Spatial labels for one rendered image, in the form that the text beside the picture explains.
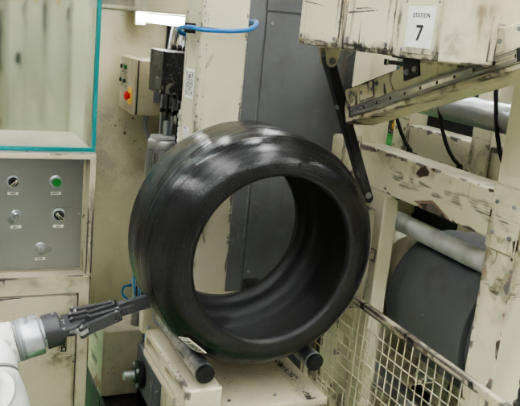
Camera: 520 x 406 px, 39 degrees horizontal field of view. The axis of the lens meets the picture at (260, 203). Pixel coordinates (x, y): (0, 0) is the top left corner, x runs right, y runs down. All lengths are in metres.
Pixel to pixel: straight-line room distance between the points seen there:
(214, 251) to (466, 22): 0.93
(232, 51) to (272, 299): 0.66
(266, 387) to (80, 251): 0.76
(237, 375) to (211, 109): 0.68
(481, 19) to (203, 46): 0.72
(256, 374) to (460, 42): 0.97
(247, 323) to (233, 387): 0.18
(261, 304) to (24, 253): 0.73
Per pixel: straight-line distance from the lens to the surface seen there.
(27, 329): 1.65
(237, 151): 1.58
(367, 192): 2.10
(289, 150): 1.62
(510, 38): 1.52
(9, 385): 1.54
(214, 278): 2.04
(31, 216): 2.25
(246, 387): 1.88
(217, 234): 2.00
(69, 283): 2.29
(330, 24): 1.83
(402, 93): 1.78
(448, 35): 1.47
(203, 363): 1.71
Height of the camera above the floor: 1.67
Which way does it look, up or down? 13 degrees down
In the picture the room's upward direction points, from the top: 6 degrees clockwise
